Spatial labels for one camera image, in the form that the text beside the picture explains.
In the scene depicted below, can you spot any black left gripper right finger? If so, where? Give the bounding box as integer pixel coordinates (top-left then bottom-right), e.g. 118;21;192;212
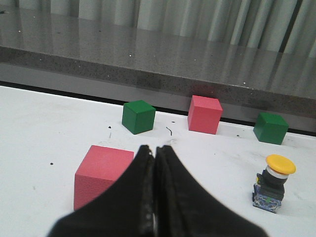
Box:
154;146;267;237

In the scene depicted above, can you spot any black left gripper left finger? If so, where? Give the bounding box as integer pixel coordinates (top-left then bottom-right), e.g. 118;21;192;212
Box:
48;145;155;237

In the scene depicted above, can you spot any yellow push button switch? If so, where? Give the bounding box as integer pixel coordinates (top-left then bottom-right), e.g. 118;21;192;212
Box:
252;154;296;213

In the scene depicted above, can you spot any pink cube in front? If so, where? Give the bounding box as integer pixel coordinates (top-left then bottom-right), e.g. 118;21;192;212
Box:
74;145;134;210

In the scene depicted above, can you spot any pink cube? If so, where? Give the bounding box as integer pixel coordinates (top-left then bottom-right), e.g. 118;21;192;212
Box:
188;95;223;134
74;145;134;210

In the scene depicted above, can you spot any green cube at far left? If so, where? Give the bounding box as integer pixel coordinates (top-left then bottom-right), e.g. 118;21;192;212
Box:
121;100;156;134

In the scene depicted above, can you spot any pink cube at back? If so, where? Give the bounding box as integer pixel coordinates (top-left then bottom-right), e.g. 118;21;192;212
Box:
188;95;223;134

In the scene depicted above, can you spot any green cube near bin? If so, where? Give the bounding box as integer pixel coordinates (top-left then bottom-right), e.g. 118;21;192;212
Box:
253;112;289;145

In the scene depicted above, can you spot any grey stone counter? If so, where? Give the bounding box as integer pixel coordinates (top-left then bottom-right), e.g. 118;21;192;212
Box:
0;5;316;133

